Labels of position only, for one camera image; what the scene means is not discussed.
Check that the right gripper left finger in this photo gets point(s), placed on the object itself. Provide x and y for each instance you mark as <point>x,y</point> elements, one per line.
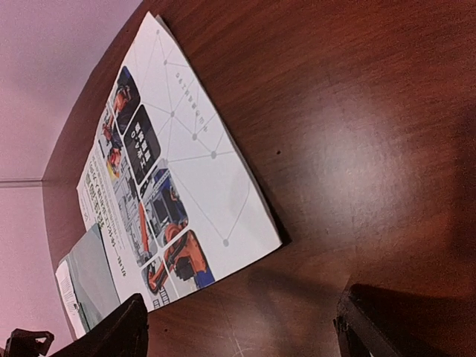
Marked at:
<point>122,333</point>

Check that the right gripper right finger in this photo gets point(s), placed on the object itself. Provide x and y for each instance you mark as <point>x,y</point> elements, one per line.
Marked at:
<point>373,321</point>

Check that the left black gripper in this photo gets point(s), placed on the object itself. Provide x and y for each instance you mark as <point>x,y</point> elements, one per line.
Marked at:
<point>28,343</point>

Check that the white text paper sheet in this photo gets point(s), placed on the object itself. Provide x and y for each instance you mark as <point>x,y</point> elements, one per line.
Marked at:
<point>69,298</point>

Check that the teal plastic folder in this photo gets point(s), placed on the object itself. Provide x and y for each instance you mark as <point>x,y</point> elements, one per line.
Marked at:
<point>91,278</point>

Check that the colour printed brochure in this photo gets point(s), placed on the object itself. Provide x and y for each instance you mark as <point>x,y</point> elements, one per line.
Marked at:
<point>176,204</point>

